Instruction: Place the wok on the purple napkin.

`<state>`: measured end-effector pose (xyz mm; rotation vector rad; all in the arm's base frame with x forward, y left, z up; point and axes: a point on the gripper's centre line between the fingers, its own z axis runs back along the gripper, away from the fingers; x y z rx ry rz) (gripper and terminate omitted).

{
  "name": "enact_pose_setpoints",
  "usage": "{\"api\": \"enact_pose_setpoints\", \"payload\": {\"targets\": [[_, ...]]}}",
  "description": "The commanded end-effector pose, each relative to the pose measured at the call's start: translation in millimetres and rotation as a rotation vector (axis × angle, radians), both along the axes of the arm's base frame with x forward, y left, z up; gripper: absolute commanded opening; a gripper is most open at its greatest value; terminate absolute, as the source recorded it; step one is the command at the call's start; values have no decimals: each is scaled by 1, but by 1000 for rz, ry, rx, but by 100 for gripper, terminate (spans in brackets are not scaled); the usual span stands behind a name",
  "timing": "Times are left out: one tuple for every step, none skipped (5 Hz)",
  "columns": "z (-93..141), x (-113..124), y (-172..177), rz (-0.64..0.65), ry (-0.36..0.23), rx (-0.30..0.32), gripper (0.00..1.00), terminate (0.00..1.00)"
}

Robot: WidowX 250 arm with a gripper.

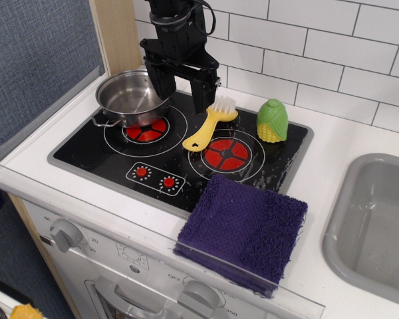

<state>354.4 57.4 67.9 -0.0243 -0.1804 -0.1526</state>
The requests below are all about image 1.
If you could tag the green yellow toy corn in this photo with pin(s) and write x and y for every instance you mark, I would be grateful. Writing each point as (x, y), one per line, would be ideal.
(272, 122)

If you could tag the wooden side post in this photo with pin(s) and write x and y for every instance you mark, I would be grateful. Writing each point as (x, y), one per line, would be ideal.
(117, 35)

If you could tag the grey left oven knob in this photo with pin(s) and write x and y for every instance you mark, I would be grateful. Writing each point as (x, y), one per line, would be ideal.
(65, 235)

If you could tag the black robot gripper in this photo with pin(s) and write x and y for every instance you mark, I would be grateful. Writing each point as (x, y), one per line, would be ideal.
(179, 50)

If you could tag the grey oven door handle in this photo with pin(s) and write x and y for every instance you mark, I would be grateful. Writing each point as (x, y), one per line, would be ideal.
(118, 307)

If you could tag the yellow dish brush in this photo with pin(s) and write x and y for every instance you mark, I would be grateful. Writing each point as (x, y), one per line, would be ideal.
(222, 110)

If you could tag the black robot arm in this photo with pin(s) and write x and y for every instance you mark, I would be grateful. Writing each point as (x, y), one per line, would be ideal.
(171, 8)

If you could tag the grey oven knob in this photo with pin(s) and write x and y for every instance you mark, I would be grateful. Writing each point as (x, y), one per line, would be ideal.
(199, 299)
(65, 235)

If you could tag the stainless steel wok pot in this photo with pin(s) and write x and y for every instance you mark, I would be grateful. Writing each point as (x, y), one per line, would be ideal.
(129, 99)

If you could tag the grey sink basin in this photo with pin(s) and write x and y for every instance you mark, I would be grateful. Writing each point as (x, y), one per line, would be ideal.
(361, 242)

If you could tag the black toy stovetop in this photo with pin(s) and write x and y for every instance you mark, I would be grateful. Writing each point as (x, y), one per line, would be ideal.
(150, 164)

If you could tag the grey right oven knob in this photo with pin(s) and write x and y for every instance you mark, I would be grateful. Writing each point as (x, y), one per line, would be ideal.
(199, 299)

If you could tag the yellow object bottom left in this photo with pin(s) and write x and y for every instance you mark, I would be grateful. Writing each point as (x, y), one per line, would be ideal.
(26, 311)

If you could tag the purple cloth napkin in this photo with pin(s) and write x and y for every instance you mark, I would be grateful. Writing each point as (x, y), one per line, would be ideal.
(243, 233)

